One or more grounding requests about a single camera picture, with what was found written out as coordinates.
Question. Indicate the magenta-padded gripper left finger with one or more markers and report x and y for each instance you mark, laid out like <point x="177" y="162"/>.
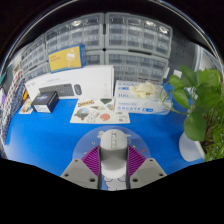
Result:
<point x="78" y="171"/>

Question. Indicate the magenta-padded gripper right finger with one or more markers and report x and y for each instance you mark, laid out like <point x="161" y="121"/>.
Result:
<point x="148" y="170"/>

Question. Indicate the white computer mouse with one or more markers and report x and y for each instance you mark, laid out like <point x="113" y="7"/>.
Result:
<point x="114" y="155"/>

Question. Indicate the colourful sticker sheet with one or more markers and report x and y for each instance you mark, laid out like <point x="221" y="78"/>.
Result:
<point x="96" y="113"/>
<point x="26" y="107"/>

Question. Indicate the green plant in white pot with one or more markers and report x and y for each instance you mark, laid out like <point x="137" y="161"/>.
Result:
<point x="196" y="126"/>

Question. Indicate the white blue glove box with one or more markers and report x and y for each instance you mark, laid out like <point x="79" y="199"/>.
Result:
<point x="133" y="103"/>

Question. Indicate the small black box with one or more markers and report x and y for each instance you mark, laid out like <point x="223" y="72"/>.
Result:
<point x="45" y="101"/>

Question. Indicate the small yellow object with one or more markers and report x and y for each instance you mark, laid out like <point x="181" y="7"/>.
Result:
<point x="25" y="96"/>

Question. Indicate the white keyboard box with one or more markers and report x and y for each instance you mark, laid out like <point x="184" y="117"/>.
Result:
<point x="93" y="78"/>

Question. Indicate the red blue checkered cloth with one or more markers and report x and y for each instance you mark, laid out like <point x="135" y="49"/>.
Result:
<point x="15" y="90"/>

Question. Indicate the yellow and blue box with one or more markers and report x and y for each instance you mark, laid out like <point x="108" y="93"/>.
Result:
<point x="66" y="58"/>

